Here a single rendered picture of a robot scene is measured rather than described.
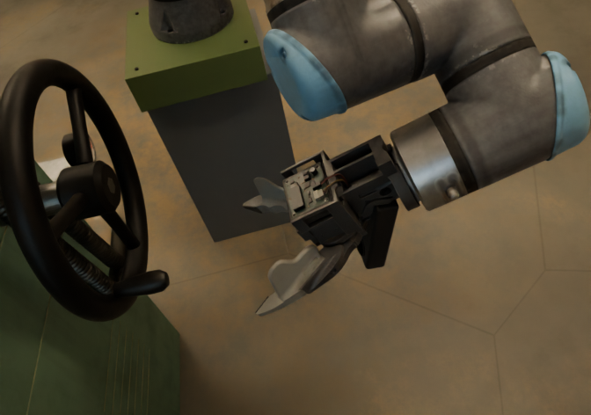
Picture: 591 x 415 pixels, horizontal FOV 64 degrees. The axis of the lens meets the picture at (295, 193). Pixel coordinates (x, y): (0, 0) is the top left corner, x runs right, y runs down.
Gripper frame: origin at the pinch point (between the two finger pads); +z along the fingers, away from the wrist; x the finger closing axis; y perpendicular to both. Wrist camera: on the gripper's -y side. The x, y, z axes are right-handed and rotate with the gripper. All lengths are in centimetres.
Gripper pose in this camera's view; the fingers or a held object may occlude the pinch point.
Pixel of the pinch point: (251, 258)
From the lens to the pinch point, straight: 56.1
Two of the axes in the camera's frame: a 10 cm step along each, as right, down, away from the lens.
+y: -4.8, -5.2, -7.1
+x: 1.6, 7.4, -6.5
